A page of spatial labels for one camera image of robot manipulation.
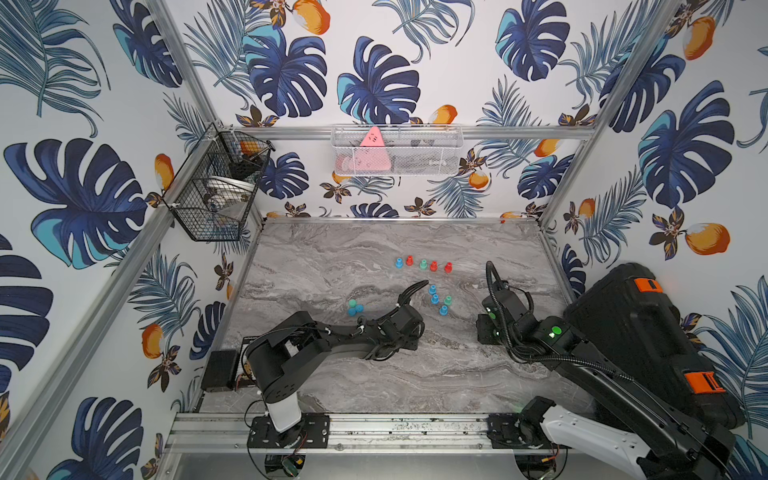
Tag clear wall shelf basket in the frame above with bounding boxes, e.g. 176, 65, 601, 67
330, 125, 464, 177

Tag black card with labels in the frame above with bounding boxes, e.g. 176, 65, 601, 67
239, 336, 257, 379

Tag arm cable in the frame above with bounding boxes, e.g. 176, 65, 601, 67
485, 260, 505, 304
397, 279, 431, 310

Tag black plastic tool case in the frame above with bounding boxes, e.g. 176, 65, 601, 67
564, 263, 745, 435

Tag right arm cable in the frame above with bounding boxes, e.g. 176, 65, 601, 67
485, 260, 505, 304

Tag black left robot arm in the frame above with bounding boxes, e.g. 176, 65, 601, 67
243, 305, 425, 434

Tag pink triangular object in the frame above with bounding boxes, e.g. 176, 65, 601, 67
351, 126, 392, 174

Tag white items in wire basket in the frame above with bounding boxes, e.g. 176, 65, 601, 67
204, 176, 255, 219

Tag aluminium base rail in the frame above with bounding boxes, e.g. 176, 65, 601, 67
170, 411, 655, 455

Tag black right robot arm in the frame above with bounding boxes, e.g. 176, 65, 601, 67
488, 317, 735, 479

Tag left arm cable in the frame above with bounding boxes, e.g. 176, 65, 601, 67
397, 279, 431, 310

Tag black wire basket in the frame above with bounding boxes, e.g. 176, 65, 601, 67
162, 123, 275, 242

